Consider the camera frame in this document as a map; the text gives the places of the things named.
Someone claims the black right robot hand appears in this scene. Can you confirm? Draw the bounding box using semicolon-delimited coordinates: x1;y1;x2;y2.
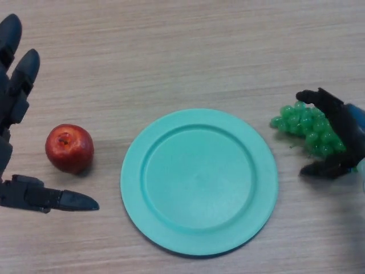
295;87;365;180

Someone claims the green round plate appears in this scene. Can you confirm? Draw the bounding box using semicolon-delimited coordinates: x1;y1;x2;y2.
120;107;279;259

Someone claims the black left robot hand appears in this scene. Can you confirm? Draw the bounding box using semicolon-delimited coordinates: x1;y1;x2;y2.
0;13;100;214

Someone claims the red apple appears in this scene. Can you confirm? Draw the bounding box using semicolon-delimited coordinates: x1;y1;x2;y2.
44;123;95;175

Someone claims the green grapes bunch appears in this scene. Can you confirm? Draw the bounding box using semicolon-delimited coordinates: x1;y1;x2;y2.
270;101;359;174

